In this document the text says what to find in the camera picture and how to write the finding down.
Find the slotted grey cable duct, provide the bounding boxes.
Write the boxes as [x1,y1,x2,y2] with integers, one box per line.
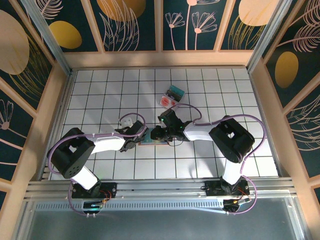
[34,201,226,211]

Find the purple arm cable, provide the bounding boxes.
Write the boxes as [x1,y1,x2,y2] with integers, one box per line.
[167,103,266,216]
[47,113,147,217]

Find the brown leather card holder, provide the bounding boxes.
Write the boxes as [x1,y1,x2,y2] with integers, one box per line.
[138,127,172,147]

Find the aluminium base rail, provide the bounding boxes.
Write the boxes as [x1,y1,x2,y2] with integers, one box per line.
[24,177,297,201]

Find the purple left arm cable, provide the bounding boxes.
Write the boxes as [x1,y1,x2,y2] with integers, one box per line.
[47,113,147,217]

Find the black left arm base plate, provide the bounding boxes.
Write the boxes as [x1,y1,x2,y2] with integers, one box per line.
[71,181,118,200]

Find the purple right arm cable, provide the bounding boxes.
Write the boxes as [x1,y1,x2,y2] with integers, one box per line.
[167,103,266,216]

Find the grey metal plate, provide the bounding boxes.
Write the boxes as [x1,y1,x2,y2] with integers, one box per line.
[24,209,301,240]

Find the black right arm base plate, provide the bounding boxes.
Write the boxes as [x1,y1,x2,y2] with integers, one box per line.
[203,180,251,198]

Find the aluminium corner post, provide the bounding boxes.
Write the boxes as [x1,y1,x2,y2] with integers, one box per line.
[21,0,75,76]
[246,0,293,73]

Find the teal card box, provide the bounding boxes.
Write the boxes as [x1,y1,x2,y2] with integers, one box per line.
[166,84,186,103]

